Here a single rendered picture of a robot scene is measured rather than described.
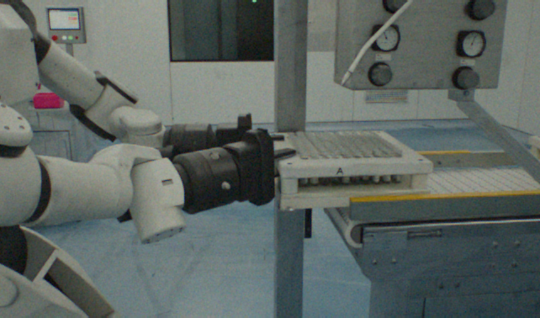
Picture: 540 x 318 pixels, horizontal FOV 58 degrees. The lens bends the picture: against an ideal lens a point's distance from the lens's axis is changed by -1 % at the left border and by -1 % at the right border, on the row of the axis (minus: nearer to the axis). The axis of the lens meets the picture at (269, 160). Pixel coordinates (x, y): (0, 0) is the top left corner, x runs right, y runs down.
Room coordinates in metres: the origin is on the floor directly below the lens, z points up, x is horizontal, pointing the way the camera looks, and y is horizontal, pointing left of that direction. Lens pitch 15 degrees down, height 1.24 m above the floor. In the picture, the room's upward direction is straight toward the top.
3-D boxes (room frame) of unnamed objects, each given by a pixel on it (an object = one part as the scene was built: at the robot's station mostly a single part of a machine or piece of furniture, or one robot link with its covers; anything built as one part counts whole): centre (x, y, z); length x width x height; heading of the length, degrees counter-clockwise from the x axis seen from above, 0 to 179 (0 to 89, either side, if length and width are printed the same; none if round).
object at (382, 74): (0.68, -0.15, 1.18); 0.03 x 0.02 x 0.04; 97
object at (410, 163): (0.86, -0.13, 1.02); 0.25 x 0.24 x 0.02; 6
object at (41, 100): (3.06, 1.38, 0.80); 0.16 x 0.12 x 0.09; 97
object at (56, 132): (3.24, 1.56, 0.38); 0.63 x 0.57 x 0.76; 97
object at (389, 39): (0.68, -0.16, 1.23); 0.04 x 0.01 x 0.04; 97
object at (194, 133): (0.91, 0.09, 1.02); 0.12 x 0.10 x 0.13; 89
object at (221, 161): (0.73, 0.05, 1.02); 0.12 x 0.10 x 0.13; 129
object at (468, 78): (0.69, -0.28, 1.18); 0.03 x 0.03 x 0.04; 7
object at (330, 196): (0.86, -0.13, 0.98); 0.24 x 0.24 x 0.02; 6
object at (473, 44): (0.70, -0.28, 1.22); 0.04 x 0.01 x 0.04; 97
